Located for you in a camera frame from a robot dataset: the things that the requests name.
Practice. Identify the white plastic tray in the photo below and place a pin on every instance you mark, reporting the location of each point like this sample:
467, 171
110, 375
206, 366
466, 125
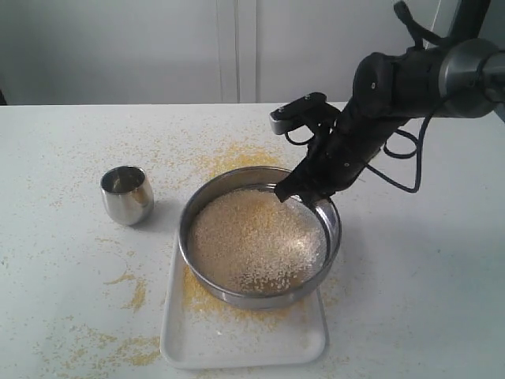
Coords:
201, 332

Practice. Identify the round steel mesh sieve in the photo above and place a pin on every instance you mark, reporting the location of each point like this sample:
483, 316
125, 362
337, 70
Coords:
262, 178

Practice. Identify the rice and millet mixture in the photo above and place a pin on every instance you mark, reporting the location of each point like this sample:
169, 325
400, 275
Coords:
247, 241

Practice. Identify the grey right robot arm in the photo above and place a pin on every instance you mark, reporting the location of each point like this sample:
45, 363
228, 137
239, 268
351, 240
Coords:
462, 81

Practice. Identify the yellow millet pile on table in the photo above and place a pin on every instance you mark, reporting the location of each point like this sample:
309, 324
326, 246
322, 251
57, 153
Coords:
235, 155

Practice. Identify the sieved millet on tray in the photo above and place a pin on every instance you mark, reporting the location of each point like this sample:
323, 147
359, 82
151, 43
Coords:
197, 298

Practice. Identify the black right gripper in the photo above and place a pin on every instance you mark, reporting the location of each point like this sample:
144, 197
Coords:
388, 91

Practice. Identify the small steel cup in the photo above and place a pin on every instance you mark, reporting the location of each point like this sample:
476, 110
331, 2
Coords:
127, 195

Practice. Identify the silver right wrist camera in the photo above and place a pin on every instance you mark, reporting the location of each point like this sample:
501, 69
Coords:
310, 110

